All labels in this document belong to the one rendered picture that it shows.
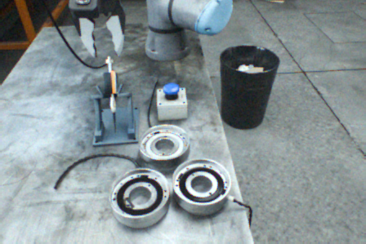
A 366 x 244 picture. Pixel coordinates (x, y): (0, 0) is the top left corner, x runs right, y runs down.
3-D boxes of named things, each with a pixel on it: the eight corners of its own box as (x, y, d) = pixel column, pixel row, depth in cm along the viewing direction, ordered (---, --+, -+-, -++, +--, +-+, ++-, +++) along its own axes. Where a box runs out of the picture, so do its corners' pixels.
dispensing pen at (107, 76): (107, 133, 67) (100, 55, 67) (110, 131, 71) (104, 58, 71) (117, 133, 67) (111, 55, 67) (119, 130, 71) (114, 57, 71)
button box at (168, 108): (187, 119, 76) (187, 103, 73) (158, 121, 75) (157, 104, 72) (185, 99, 82) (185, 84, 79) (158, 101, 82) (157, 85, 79)
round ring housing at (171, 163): (198, 162, 64) (198, 148, 62) (151, 181, 61) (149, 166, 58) (176, 132, 72) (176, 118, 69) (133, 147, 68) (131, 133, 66)
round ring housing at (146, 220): (167, 233, 52) (166, 219, 49) (104, 229, 53) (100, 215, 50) (173, 183, 60) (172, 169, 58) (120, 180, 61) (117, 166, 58)
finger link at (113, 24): (132, 43, 70) (119, 3, 64) (131, 55, 65) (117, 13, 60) (118, 46, 70) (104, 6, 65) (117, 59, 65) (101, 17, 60)
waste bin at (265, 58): (275, 131, 190) (288, 71, 164) (220, 135, 189) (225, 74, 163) (260, 99, 217) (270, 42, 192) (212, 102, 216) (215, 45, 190)
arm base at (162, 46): (145, 42, 111) (143, 14, 105) (188, 39, 111) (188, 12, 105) (145, 62, 99) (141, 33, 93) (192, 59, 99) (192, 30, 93)
